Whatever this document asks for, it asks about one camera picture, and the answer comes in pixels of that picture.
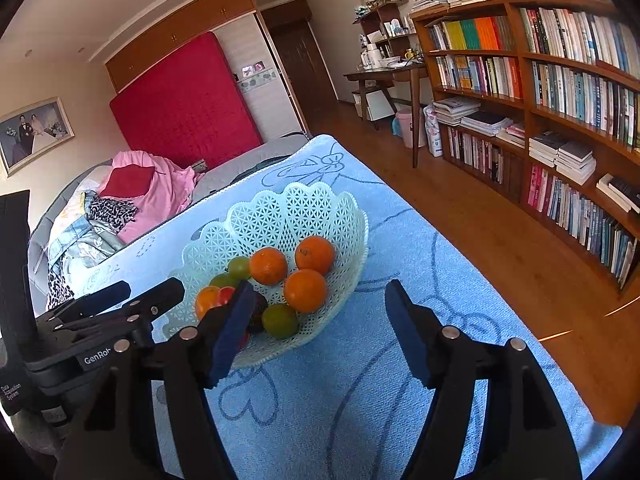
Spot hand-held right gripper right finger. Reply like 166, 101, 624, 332
384, 280, 581, 480

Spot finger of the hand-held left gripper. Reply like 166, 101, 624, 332
36, 280, 132, 329
60, 277, 186, 353

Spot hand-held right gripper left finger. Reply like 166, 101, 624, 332
54, 280, 257, 480

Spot dark wrinkled fruit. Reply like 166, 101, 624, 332
247, 291, 269, 335

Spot yellow-green tomato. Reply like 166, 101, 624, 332
227, 256, 252, 281

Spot orange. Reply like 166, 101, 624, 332
249, 247, 289, 286
294, 235, 335, 276

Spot large orange tomato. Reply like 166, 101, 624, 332
283, 268, 328, 313

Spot light blue lattice basket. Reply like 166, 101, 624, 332
162, 182, 370, 371

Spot leopard print cloth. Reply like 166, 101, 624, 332
46, 259, 76, 311
87, 196, 139, 234

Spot grey floral cloth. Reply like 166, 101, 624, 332
47, 230, 126, 281

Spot blue printed towel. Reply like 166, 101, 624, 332
82, 134, 623, 480

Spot blue denim cloth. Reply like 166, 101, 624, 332
80, 191, 103, 221

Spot pink cloth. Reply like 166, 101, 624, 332
97, 150, 206, 243

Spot red cloth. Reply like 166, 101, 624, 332
102, 165, 155, 198

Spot framed photo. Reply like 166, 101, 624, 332
0, 96, 76, 178

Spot red mattress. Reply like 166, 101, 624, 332
109, 30, 265, 171

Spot white printed bag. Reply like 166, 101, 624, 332
424, 102, 445, 157

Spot pink waste bin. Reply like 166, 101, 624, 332
391, 108, 426, 148

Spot white wardrobe panel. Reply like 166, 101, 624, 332
215, 12, 308, 141

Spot white storage box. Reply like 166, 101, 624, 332
352, 87, 396, 121

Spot wooden desk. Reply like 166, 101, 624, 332
343, 62, 431, 168

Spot wooden overhead cabinets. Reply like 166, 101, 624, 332
104, 0, 261, 93

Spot wooden bookcase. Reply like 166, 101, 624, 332
410, 0, 640, 291

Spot dark wooden door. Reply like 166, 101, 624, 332
260, 0, 341, 133

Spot wooden desktop shelf unit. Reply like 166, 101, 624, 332
352, 0, 418, 68

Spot rows of shelved books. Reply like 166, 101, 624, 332
427, 7, 640, 286

